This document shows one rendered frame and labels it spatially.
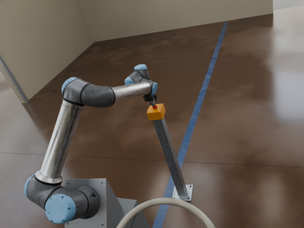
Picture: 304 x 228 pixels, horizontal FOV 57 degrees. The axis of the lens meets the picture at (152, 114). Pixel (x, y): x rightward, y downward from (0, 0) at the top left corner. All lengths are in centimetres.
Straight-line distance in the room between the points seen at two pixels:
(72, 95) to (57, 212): 60
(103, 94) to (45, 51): 562
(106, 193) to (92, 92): 62
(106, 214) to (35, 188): 42
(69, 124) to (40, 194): 41
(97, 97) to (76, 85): 13
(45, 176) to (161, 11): 620
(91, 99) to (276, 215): 194
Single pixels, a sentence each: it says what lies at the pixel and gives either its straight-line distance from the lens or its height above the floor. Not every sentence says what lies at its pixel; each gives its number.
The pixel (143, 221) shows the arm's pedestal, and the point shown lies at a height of 66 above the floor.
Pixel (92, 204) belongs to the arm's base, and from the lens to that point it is 171.
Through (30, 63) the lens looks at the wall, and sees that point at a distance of 666.
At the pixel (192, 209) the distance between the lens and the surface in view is 130.
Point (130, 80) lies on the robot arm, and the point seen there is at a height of 146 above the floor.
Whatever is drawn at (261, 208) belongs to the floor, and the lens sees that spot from 279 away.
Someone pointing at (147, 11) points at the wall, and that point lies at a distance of 751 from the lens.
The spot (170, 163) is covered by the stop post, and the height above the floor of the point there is 48.
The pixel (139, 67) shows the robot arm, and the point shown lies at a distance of 204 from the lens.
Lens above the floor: 228
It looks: 33 degrees down
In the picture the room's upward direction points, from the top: 19 degrees counter-clockwise
